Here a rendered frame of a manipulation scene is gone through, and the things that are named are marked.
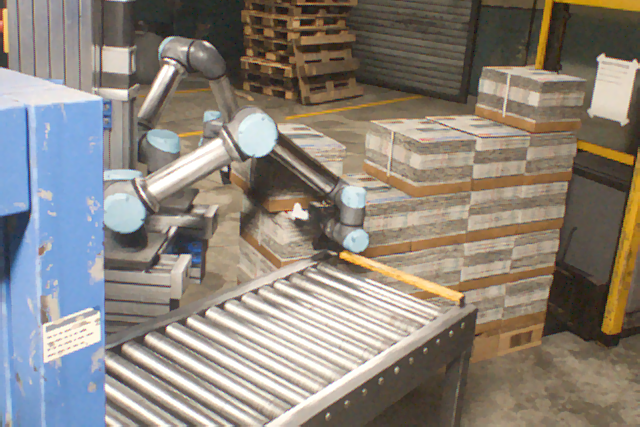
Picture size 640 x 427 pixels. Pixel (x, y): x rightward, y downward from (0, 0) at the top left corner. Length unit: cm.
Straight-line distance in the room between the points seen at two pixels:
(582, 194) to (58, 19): 268
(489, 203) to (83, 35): 176
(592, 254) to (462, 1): 658
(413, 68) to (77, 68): 845
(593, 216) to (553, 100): 88
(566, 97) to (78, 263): 279
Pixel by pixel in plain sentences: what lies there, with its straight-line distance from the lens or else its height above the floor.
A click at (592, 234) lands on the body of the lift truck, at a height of 47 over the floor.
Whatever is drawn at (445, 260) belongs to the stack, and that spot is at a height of 54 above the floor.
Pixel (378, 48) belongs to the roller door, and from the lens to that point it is 1084.
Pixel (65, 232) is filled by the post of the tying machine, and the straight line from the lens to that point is 73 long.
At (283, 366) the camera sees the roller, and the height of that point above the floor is 80.
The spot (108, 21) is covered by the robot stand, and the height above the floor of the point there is 146.
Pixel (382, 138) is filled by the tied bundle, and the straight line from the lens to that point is 304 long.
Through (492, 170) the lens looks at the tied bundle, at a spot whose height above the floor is 92.
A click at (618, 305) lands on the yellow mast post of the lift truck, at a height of 25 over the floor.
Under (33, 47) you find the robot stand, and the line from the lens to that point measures 240.
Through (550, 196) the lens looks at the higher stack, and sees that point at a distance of 343.
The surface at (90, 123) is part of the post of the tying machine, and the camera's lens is 72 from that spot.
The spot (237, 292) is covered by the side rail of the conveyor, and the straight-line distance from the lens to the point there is 206.
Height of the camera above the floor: 169
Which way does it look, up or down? 17 degrees down
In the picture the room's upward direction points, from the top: 5 degrees clockwise
